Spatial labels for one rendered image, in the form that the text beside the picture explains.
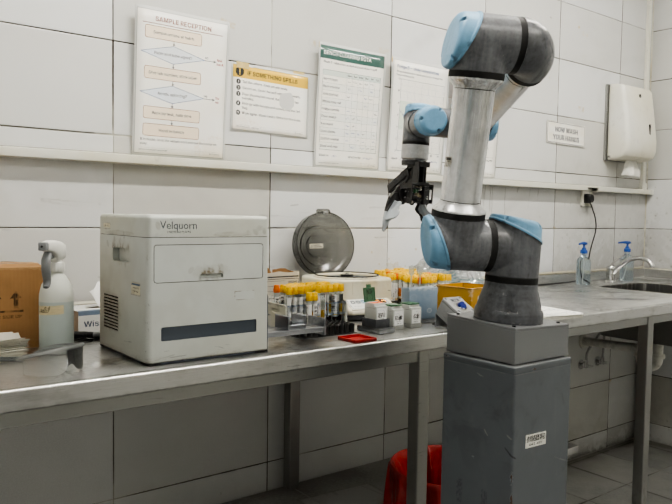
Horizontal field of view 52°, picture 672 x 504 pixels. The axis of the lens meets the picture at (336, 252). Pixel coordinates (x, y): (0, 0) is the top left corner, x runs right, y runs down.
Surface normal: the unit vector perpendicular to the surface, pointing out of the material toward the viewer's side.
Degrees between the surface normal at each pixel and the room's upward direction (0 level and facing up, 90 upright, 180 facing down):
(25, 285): 89
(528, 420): 90
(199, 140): 95
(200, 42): 93
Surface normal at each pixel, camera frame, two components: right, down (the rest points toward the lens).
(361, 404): 0.61, 0.05
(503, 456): -0.79, 0.02
